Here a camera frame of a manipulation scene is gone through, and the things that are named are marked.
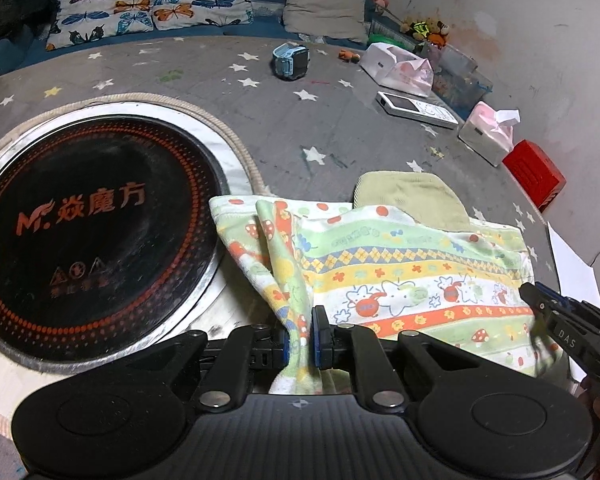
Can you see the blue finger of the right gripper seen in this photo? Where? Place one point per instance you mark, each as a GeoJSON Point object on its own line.
{"type": "Point", "coordinates": [554, 297]}

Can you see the black finger of the right gripper seen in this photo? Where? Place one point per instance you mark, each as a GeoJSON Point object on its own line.
{"type": "Point", "coordinates": [542, 302]}

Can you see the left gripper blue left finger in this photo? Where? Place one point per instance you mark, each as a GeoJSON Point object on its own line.
{"type": "Point", "coordinates": [247, 360]}

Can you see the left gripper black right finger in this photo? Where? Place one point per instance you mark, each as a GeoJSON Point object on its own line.
{"type": "Point", "coordinates": [355, 349]}

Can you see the colourful patterned child shirt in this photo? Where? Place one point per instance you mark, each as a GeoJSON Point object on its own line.
{"type": "Point", "coordinates": [404, 255]}

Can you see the white paper sheet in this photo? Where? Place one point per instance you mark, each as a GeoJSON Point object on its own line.
{"type": "Point", "coordinates": [575, 277]}

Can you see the red box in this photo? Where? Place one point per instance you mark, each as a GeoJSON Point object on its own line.
{"type": "Point", "coordinates": [536, 173]}

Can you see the pink tissue box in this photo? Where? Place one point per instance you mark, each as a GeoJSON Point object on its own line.
{"type": "Point", "coordinates": [489, 132]}

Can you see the round induction hotplate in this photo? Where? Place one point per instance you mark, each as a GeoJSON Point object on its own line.
{"type": "Point", "coordinates": [107, 244]}

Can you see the white remote control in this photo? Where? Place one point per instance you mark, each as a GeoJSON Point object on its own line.
{"type": "Point", "coordinates": [417, 110]}

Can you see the clear plastic storage box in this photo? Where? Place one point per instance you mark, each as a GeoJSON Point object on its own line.
{"type": "Point", "coordinates": [457, 80]}

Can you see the yellow orange plush toy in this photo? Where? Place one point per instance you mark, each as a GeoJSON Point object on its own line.
{"type": "Point", "coordinates": [433, 31]}

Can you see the blue kids smartwatch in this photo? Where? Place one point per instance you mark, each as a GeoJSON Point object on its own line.
{"type": "Point", "coordinates": [290, 61]}

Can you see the small orange toy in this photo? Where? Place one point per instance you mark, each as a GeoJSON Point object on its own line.
{"type": "Point", "coordinates": [349, 56]}

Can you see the green round toy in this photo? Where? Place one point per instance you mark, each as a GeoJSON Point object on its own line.
{"type": "Point", "coordinates": [405, 45]}

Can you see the grey plain pillow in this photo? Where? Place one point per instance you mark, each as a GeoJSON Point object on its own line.
{"type": "Point", "coordinates": [336, 19]}

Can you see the butterfly print pillow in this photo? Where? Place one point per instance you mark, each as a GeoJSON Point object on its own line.
{"type": "Point", "coordinates": [80, 22]}

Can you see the blue sofa bench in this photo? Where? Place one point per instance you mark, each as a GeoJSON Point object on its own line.
{"type": "Point", "coordinates": [267, 21]}

